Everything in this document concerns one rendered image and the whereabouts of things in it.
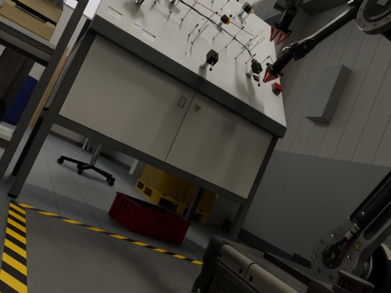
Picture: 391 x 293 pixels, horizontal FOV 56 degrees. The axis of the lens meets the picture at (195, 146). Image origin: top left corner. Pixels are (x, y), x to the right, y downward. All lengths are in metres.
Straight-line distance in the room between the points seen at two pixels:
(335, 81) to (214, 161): 2.29
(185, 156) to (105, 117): 0.45
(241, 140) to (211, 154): 0.20
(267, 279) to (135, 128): 1.09
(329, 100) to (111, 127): 2.64
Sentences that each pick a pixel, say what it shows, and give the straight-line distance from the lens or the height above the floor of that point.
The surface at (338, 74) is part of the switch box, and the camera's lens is 4.02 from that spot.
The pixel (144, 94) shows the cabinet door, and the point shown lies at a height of 0.66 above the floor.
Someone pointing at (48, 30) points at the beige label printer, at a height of 0.71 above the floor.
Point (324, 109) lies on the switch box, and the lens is 3.88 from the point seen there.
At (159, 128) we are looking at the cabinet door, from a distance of 1.81.
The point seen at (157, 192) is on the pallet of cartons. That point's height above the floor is 0.12.
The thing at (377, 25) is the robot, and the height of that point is 1.04.
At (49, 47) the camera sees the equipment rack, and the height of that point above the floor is 0.64.
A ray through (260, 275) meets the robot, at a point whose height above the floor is 0.23.
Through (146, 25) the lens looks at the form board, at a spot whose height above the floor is 0.97.
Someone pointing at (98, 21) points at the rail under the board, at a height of 0.84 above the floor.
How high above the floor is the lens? 0.36
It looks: 5 degrees up
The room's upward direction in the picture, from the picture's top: 24 degrees clockwise
